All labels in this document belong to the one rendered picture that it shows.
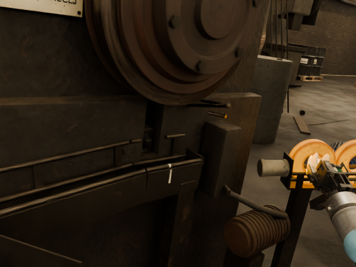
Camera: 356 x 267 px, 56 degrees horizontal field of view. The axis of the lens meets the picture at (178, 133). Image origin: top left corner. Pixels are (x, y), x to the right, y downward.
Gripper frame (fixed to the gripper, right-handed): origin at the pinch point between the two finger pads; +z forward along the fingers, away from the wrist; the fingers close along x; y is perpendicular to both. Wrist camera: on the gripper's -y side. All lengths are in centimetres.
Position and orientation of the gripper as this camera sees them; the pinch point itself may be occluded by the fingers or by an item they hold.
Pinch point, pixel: (312, 159)
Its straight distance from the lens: 119.9
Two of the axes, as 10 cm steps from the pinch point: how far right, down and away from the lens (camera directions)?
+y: 1.5, -8.0, -5.8
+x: -9.9, -1.1, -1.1
